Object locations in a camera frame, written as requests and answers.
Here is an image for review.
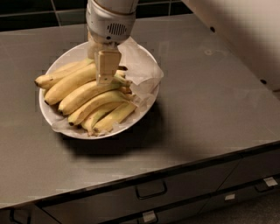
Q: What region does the large yellow banana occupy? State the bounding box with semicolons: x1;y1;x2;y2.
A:
44;63;96;105

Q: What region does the top thin banana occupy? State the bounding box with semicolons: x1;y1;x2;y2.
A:
34;58;94;89

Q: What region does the lower left grey drawer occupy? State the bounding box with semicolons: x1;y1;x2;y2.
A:
100;199;208;224

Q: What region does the black drawer handle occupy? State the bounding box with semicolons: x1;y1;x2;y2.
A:
135;179;167;200

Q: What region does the far left cabinet drawer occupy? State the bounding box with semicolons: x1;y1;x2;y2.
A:
0;205;60;224

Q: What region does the grey drawer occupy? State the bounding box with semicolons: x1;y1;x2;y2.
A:
199;175;280;214
220;148;280;190
40;159;238;224
100;199;208;224

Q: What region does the upper right grey drawer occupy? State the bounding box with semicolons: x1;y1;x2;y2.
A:
220;148;280;190

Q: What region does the lower right grey drawer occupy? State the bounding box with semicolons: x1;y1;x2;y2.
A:
199;175;280;214

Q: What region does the white bowl with bananas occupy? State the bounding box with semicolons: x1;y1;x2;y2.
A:
38;40;161;140

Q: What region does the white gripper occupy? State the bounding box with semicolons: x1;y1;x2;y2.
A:
86;0;137;85

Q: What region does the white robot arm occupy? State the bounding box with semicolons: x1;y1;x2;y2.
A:
86;0;280;95

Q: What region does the greenish lower banana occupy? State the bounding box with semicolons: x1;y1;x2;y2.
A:
81;102;121;136

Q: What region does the white paper liner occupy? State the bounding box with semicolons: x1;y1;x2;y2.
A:
39;38;164;140

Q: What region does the lower middle yellow banana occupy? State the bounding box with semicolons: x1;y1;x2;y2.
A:
67;90;133;126

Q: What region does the upper left grey drawer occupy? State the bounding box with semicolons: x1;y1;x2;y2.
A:
40;159;238;224

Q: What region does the bottom yellow banana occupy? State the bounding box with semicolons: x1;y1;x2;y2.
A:
93;102;137;135

